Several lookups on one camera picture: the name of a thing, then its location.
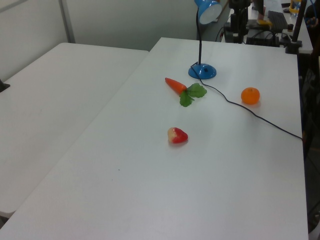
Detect red and cream toy peach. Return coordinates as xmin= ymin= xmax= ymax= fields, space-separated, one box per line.
xmin=166 ymin=126 xmax=189 ymax=145

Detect black keyboard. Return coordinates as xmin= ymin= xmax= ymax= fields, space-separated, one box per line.
xmin=267 ymin=10 xmax=289 ymax=29

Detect black camera stand pole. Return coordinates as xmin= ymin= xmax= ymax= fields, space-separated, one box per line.
xmin=285 ymin=0 xmax=309 ymax=55

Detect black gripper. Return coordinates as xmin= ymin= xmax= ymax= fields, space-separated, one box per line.
xmin=227 ymin=0 xmax=251 ymax=35

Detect white side table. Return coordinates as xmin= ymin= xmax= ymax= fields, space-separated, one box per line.
xmin=0 ymin=42 xmax=150 ymax=219

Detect orange toy carrot green leaves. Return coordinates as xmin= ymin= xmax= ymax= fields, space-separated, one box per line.
xmin=164 ymin=77 xmax=208 ymax=108

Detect orange toy mandarin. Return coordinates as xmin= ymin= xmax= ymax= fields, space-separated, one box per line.
xmin=240 ymin=86 xmax=261 ymax=105

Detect black lamp power cord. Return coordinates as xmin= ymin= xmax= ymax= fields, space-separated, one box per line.
xmin=190 ymin=63 xmax=304 ymax=141

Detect blue desk lamp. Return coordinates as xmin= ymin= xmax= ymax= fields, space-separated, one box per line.
xmin=187 ymin=0 xmax=223 ymax=80

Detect black electronics box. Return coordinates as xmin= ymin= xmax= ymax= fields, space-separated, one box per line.
xmin=246 ymin=27 xmax=280 ymax=47

